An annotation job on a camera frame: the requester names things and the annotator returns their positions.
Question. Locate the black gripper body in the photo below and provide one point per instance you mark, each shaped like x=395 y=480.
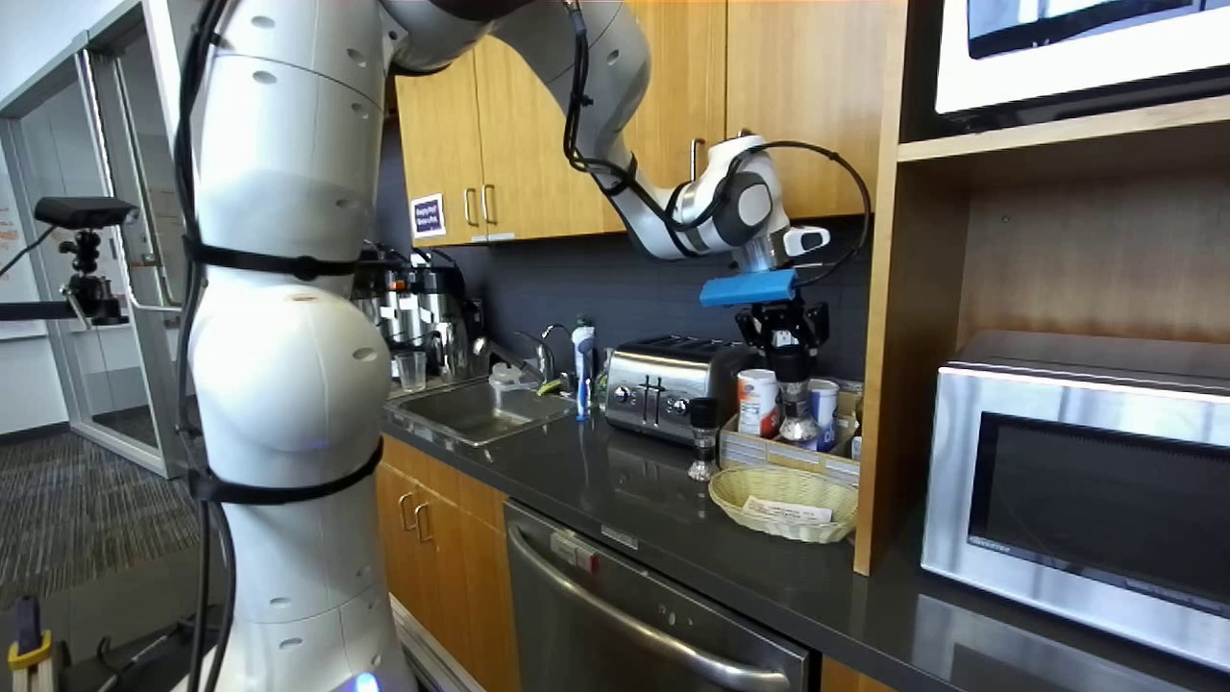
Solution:
x=784 y=336

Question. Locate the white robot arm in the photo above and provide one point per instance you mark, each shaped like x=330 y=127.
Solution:
x=277 y=175

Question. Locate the wooden organizer box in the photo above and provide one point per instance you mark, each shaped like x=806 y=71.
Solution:
x=794 y=440

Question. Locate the dish soap bottle green cap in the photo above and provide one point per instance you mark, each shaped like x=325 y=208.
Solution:
x=585 y=366

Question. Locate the red white canister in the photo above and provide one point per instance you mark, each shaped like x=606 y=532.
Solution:
x=758 y=400

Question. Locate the blue white canister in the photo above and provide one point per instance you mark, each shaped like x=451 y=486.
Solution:
x=821 y=400

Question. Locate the silver four-slot toaster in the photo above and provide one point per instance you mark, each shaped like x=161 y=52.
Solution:
x=650 y=384

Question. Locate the chrome sink faucet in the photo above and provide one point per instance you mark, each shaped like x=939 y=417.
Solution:
x=546 y=353

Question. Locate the stainless steel sink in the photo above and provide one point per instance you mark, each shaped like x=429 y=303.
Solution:
x=473 y=413

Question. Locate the stainless steel dishwasher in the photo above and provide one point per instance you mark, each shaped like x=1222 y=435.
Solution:
x=592 y=622

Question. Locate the stainless steel microwave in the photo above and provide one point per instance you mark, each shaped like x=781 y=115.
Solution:
x=1090 y=480

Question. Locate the coffee machine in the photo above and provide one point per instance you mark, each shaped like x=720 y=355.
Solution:
x=420 y=309

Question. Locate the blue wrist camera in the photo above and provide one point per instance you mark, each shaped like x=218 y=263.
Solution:
x=746 y=291

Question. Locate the tripod mounted camera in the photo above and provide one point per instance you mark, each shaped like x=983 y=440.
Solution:
x=87 y=294

